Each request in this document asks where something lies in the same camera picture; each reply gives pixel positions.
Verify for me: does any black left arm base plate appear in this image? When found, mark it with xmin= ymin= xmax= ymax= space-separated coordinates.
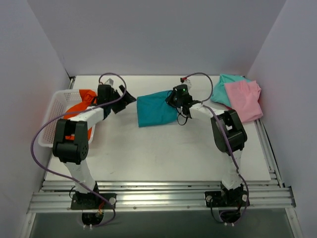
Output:
xmin=70 ymin=192 xmax=117 ymax=210

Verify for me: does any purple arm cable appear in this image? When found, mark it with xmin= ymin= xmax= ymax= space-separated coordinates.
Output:
xmin=180 ymin=72 xmax=250 ymax=223
xmin=30 ymin=72 xmax=127 ymax=227

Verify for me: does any white plastic basket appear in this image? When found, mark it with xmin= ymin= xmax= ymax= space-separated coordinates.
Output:
xmin=38 ymin=89 xmax=97 ymax=148

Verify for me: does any orange t-shirt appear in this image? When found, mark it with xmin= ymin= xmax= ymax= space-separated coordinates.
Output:
xmin=63 ymin=88 xmax=98 ymax=141

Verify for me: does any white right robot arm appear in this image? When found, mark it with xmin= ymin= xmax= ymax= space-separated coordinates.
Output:
xmin=165 ymin=83 xmax=247 ymax=205

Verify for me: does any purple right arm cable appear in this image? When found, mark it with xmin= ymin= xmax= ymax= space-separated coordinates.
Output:
xmin=180 ymin=72 xmax=250 ymax=223

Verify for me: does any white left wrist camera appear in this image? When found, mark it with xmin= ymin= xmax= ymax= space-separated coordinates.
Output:
xmin=99 ymin=78 xmax=114 ymax=87

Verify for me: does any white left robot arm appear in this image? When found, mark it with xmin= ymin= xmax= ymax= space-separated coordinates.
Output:
xmin=53 ymin=84 xmax=137 ymax=208

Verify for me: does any pink folded t-shirt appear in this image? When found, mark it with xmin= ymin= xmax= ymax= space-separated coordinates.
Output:
xmin=224 ymin=80 xmax=263 ymax=123

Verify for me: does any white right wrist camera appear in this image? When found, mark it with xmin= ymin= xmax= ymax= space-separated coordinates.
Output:
xmin=180 ymin=77 xmax=192 ymax=91

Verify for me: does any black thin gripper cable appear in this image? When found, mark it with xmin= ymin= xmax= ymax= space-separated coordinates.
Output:
xmin=165 ymin=90 xmax=190 ymax=126

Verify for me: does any mint green folded t-shirt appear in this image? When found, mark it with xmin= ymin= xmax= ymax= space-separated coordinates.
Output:
xmin=210 ymin=74 xmax=250 ymax=108

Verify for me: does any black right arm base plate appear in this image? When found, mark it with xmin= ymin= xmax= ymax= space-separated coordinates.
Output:
xmin=205 ymin=190 xmax=250 ymax=208

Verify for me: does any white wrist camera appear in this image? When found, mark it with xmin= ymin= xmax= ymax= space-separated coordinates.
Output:
xmin=180 ymin=77 xmax=192 ymax=91
xmin=99 ymin=78 xmax=114 ymax=87

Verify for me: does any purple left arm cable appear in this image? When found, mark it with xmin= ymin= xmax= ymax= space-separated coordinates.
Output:
xmin=30 ymin=72 xmax=127 ymax=227

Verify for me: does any teal blue t-shirt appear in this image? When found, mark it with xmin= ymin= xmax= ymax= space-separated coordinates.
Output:
xmin=136 ymin=90 xmax=179 ymax=127

